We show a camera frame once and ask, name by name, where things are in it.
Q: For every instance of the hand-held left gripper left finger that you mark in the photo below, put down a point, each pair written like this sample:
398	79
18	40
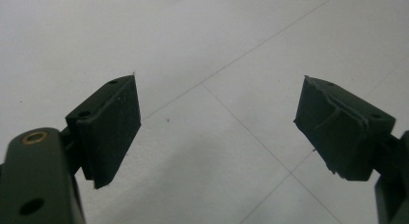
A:
107	130

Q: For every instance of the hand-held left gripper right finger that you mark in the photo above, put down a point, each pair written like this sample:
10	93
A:
340	134

